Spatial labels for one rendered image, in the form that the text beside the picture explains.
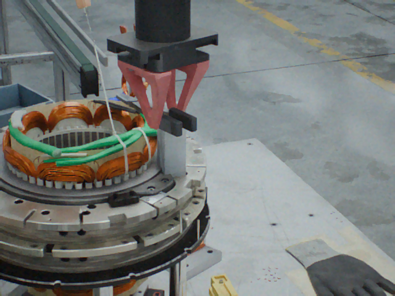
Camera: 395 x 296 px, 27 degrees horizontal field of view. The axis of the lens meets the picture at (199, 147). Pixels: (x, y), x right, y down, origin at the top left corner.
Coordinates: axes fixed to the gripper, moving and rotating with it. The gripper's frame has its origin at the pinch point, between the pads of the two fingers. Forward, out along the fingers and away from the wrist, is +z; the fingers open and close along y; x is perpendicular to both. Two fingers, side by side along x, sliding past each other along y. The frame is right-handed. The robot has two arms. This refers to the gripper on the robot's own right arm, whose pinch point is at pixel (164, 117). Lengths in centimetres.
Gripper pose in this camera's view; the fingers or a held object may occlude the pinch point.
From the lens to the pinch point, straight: 89.3
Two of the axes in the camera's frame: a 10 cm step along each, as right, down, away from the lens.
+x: -6.6, -3.0, 6.9
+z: 0.0, 9.2, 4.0
